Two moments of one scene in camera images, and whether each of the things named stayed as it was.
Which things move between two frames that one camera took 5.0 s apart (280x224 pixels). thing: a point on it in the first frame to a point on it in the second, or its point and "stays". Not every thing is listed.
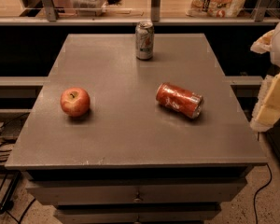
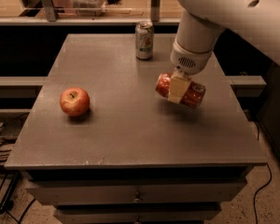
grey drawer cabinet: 128,160 stays
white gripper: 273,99 to 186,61
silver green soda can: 144,40 stays
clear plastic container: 89,1 stays
